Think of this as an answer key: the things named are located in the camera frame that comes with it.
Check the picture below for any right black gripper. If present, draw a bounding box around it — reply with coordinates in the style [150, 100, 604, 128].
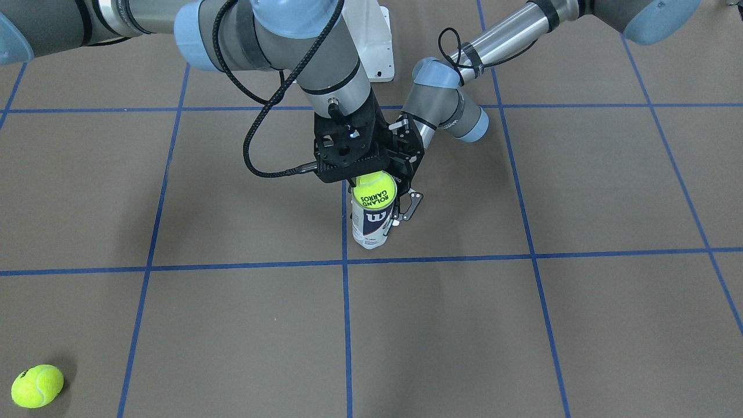
[313, 93, 387, 146]

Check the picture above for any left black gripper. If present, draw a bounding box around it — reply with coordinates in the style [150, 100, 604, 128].
[388, 114, 425, 227]

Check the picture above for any Roland Garros tennis ball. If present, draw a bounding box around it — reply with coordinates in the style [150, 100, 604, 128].
[351, 170, 397, 211]

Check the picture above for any white tennis ball can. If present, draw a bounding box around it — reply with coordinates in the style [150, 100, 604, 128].
[351, 198, 394, 250]

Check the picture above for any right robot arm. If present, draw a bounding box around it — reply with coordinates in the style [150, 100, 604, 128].
[2, 1, 390, 156]

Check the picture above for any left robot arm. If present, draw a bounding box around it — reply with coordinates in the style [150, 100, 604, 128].
[392, 17, 694, 248]

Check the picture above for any Wilson tennis ball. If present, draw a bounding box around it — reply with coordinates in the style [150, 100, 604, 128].
[11, 363, 64, 409]

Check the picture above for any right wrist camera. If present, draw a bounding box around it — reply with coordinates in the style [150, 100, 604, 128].
[314, 134, 391, 183]

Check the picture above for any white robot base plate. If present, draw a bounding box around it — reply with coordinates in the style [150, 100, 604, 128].
[342, 1, 395, 83]

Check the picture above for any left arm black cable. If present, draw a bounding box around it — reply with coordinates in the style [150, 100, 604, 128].
[437, 26, 540, 79]

